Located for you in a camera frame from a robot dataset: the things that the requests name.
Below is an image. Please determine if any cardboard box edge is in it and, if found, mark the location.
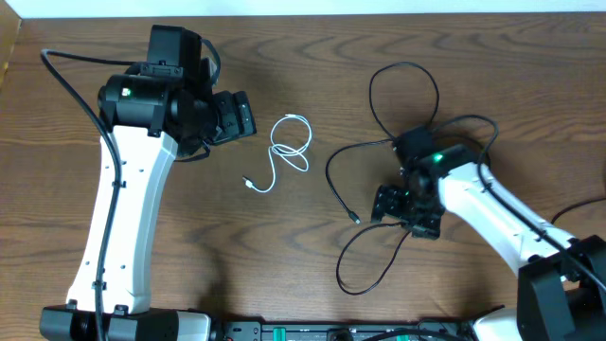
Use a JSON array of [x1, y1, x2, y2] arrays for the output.
[[0, 0, 22, 83]]

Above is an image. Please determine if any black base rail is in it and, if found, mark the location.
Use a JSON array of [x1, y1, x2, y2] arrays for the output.
[[209, 318, 477, 341]]

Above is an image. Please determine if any thick black usb cable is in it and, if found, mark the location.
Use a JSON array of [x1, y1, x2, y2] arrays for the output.
[[324, 139, 413, 296]]

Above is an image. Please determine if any white usb cable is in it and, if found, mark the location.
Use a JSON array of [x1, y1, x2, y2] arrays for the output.
[[241, 114, 314, 194]]

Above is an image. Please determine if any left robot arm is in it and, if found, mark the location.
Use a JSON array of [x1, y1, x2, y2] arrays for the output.
[[39, 25, 256, 341]]

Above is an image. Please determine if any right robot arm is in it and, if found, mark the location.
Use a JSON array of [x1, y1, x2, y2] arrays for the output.
[[371, 127, 605, 340]]

